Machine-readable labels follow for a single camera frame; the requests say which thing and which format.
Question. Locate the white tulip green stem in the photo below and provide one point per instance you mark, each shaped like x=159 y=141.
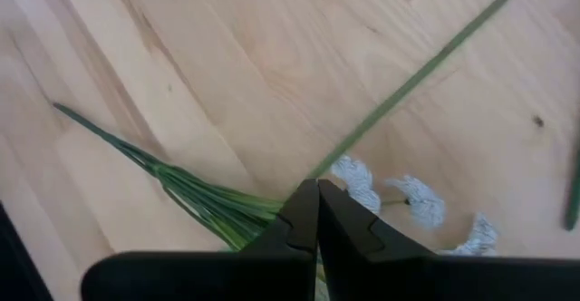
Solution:
x=573 y=201

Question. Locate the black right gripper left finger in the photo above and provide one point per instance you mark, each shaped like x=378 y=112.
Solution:
x=272 y=274

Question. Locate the red tulip long green stem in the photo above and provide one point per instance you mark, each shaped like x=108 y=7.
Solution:
x=408 y=85

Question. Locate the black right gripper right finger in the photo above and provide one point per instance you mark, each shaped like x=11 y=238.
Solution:
x=362 y=269

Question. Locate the white flower bunch green stems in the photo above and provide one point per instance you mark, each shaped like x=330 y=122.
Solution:
x=217 y=206

